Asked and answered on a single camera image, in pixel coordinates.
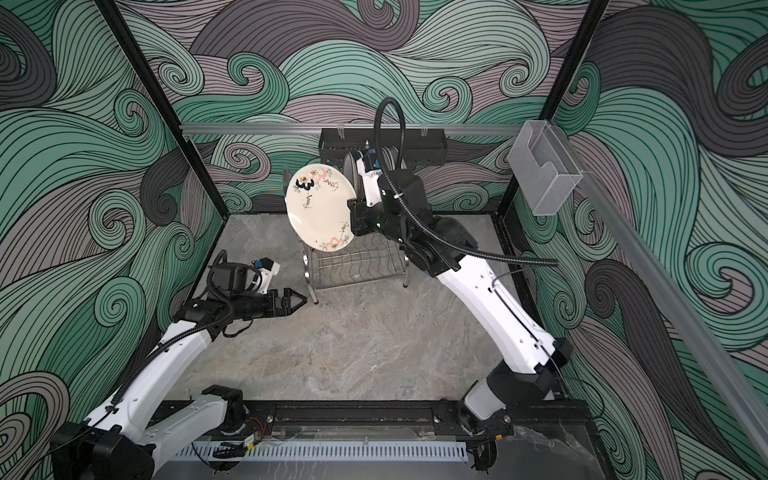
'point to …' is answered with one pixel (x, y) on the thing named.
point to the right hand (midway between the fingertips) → (350, 198)
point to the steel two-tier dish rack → (368, 258)
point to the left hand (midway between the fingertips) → (296, 299)
